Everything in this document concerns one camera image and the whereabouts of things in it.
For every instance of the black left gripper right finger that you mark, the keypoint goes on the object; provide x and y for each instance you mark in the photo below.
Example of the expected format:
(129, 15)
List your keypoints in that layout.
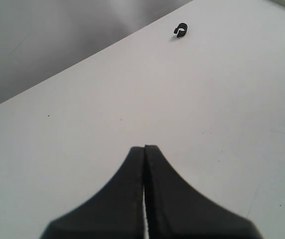
(175, 210)

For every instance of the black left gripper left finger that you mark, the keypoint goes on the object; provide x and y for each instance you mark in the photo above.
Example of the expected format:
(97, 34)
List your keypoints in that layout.
(115, 212)

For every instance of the small black plastic clip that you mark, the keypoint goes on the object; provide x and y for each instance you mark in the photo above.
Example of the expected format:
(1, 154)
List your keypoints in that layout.
(181, 30)

